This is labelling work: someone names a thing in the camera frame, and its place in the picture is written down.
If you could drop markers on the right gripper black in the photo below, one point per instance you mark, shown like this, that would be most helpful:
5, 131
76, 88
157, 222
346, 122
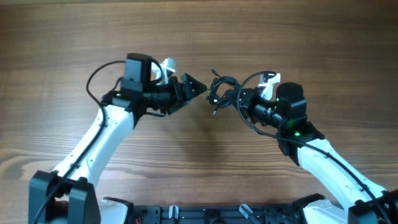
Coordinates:
250, 96

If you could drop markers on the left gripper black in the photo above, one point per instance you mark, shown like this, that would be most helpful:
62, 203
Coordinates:
178, 98

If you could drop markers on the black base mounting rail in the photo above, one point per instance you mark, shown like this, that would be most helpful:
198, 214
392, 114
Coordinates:
269, 214

